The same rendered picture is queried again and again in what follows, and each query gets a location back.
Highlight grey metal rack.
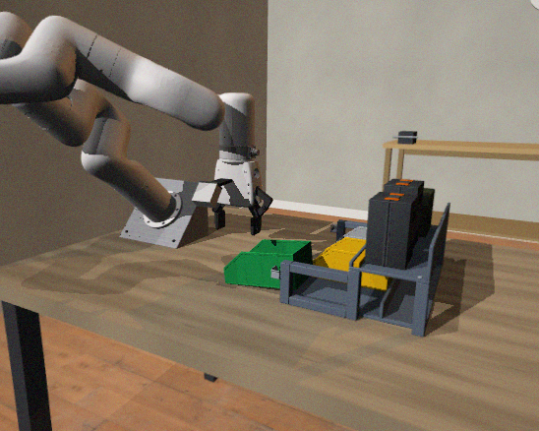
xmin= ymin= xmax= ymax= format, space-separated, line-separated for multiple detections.
xmin=271 ymin=203 xmax=450 ymax=338

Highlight green bin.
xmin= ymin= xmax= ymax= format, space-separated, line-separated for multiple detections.
xmin=225 ymin=239 xmax=313 ymax=290

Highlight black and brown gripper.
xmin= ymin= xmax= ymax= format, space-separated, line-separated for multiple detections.
xmin=211 ymin=158 xmax=273 ymax=235

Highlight grey open bin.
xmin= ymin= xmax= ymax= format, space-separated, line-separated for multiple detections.
xmin=335 ymin=226 xmax=367 ymax=243

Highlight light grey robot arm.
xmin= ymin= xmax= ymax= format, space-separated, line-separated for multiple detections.
xmin=0 ymin=12 xmax=260 ymax=229

